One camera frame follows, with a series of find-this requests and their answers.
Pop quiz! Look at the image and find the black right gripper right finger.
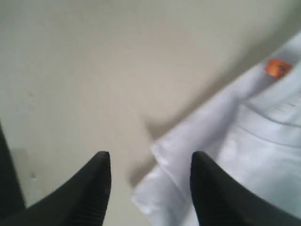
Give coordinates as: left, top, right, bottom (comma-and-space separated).
191, 151, 301, 226

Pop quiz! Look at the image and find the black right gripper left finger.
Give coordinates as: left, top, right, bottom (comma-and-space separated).
0, 151, 111, 226

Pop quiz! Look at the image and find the white t-shirt red lettering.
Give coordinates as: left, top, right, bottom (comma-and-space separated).
132, 34, 301, 226

